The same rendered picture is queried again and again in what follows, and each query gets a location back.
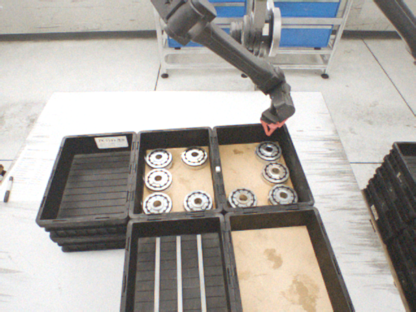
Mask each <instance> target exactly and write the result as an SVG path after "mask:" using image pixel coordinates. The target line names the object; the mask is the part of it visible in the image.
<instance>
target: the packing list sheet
mask: <svg viewBox="0 0 416 312"><path fill-rule="evenodd" d="M58 150H59V147H49V146H31V145H26V147H25V149H24V150H22V152H21V154H20V156H19V158H18V160H17V162H16V163H15V165H14V166H13V168H12V169H11V171H10V172H9V174H8V176H7V177H6V179H5V180H4V181H3V183H2V185H1V186H0V201H3V198H4V195H5V192H6V189H7V185H8V180H9V177H10V176H12V177H14V180H13V182H12V187H11V190H10V195H9V198H8V201H12V200H16V201H42V197H43V195H44V190H45V189H46V185H47V182H48V179H49V176H50V173H51V171H52V167H53V164H54V162H55V158H56V156H57V153H58Z"/></svg>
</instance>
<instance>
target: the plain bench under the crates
mask: <svg viewBox="0 0 416 312"><path fill-rule="evenodd" d="M290 93H291V94H290V95H291V97H292V99H293V101H294V106H295V109H296V112H295V114H294V115H293V116H291V117H290V118H289V119H287V120H286V122H285V124H286V126H287V127H288V130H289V132H290V135H291V138H292V141H293V144H294V146H295V149H296V152H297V154H298V158H299V160H300V162H301V165H302V168H303V171H304V174H305V176H306V179H307V182H309V186H310V188H311V191H312V193H313V196H314V199H315V204H314V207H316V208H317V209H318V210H319V212H320V215H321V217H322V220H323V223H324V226H325V228H326V231H327V235H328V238H329V240H330V243H331V246H332V248H333V252H334V254H335V257H336V260H337V262H338V265H339V268H340V269H341V273H342V275H343V278H344V281H345V283H346V284H345V285H346V288H347V290H348V293H349V295H350V298H351V300H352V303H353V305H354V308H355V310H356V312H407V311H406V308H405V307H404V304H403V301H402V299H401V297H400V292H399V290H398V287H397V285H396V282H395V279H394V277H393V275H392V272H391V268H390V266H389V263H388V261H387V258H386V256H385V254H384V251H383V248H382V245H381V244H380V239H379V237H378V234H377V232H376V229H375V227H374V224H373V223H372V220H371V217H370V214H369V211H368V209H367V206H366V204H365V201H364V199H363V196H362V194H361V190H360V187H359V184H358V182H357V179H356V177H355V175H354V172H353V169H352V166H351V164H350V161H349V159H348V156H347V154H346V151H345V148H344V146H343V145H342V142H341V139H340V138H339V135H338V133H337V130H336V127H335V124H334V122H333V120H332V117H331V114H330V111H329V109H328V106H327V104H326V101H325V99H324V96H323V93H322V92H319V91H290ZM270 100H271V99H270V98H269V95H267V96H265V95H264V93H262V91H261V90H151V91H78V92H53V93H52V95H51V97H50V98H49V100H48V101H47V103H46V104H45V106H44V108H43V109H42V111H41V113H40V115H39V116H38V118H37V119H36V121H35V123H34V125H33V127H32V129H31V130H30V132H29V134H28V135H27V137H26V139H25V140H24V142H23V144H22V145H21V148H20V149H19V151H18V154H17V155H16V157H15V158H14V160H13V161H12V164H11V165H10V167H9V168H8V170H7V171H6V174H5V176H4V178H3V179H2V181H1V183H0V186H1V185H2V183H3V181H4V180H5V179H6V177H7V176H8V174H9V172H10V171H11V169H12V168H13V166H14V165H15V163H16V162H17V160H18V158H19V156H20V154H21V152H22V150H24V149H25V147H26V145H31V146H49V147H59V146H60V143H61V140H62V138H63V137H65V136H68V135H88V134H94V133H109V132H121V131H136V132H137V133H138V132H139V131H142V130H154V129H175V128H186V127H211V128H213V127H214V126H219V125H241V124H252V123H256V124H261V121H260V117H261V113H262V112H263V111H265V110H266V109H268V108H269V107H270ZM40 203H41V201H16V200H12V201H7V202H6V203H5V202H3V201H0V312H120V302H121V300H120V296H121V289H122V277H123V271H124V259H125V249H117V250H100V251H91V252H62V251H61V248H62V247H60V246H58V245H57V243H53V242H52V240H51V239H50V238H49V234H50V232H46V231H45V230H44V229H45V228H40V227H39V226H38V225H37V224H36V222H35V220H36V216H37V214H38V208H39V206H40Z"/></svg>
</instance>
